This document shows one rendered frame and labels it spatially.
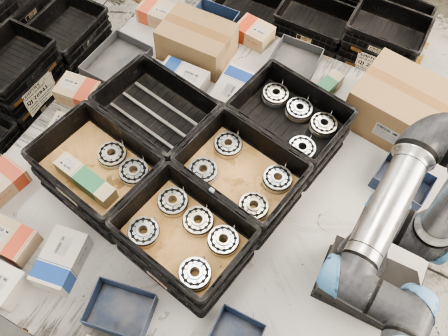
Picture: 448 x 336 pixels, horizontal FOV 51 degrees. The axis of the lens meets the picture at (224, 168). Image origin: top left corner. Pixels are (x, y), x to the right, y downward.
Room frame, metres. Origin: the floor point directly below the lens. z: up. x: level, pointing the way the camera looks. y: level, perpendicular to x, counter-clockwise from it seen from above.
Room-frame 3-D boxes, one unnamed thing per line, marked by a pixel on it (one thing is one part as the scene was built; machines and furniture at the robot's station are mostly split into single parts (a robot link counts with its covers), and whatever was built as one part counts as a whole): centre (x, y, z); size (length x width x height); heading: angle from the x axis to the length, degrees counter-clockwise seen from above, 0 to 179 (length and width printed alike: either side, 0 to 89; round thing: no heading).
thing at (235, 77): (1.26, -0.01, 0.75); 0.20 x 0.12 x 0.09; 156
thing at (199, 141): (0.81, -0.06, 0.87); 0.40 x 0.30 x 0.11; 55
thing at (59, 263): (0.48, 0.52, 0.75); 0.20 x 0.12 x 0.09; 166
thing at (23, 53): (1.52, 1.08, 0.37); 0.40 x 0.30 x 0.45; 155
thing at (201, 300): (0.56, 0.11, 0.92); 0.40 x 0.30 x 0.02; 55
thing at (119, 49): (1.40, 0.50, 0.73); 0.27 x 0.20 x 0.05; 152
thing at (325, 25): (2.09, -0.45, 0.31); 0.40 x 0.30 x 0.34; 65
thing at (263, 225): (0.81, -0.06, 0.92); 0.40 x 0.30 x 0.02; 55
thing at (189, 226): (0.62, 0.07, 0.86); 0.10 x 0.10 x 0.01
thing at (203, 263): (0.44, 0.07, 0.86); 0.10 x 0.10 x 0.01
